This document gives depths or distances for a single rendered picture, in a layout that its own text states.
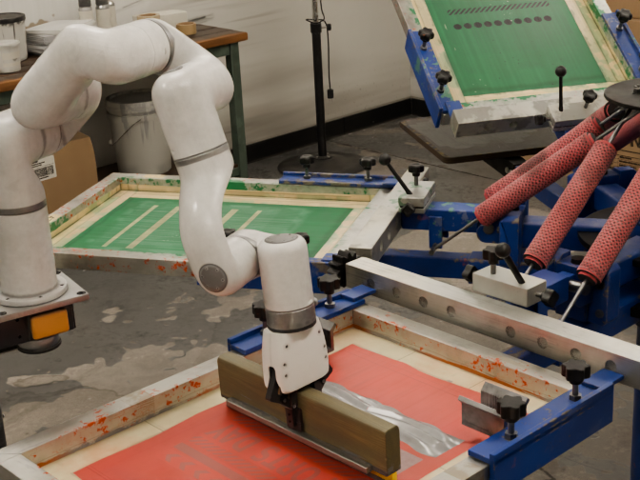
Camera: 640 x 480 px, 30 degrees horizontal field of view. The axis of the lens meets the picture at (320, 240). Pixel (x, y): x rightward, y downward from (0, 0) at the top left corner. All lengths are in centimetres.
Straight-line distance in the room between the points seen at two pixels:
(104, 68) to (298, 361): 52
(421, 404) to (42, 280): 66
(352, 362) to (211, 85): 63
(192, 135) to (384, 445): 52
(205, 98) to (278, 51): 504
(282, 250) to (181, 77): 29
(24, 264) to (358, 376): 60
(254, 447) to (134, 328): 286
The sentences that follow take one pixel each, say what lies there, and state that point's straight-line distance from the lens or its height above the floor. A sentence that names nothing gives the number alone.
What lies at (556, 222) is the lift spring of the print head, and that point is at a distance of 235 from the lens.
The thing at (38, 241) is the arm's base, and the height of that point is 124.
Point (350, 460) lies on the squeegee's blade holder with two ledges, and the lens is 178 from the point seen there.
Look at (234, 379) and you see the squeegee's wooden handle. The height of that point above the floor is 102.
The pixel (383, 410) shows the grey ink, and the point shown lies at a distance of 197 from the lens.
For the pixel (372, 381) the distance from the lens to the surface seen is 208.
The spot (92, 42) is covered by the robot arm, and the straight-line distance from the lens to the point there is 177.
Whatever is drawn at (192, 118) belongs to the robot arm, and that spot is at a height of 148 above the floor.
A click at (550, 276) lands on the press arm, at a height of 104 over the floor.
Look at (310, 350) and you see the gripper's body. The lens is 182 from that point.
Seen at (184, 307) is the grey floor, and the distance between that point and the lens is 488.
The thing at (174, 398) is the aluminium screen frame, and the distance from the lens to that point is 204.
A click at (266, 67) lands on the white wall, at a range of 674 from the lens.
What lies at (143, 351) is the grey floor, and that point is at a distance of 453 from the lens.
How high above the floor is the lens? 190
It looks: 20 degrees down
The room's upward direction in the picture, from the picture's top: 3 degrees counter-clockwise
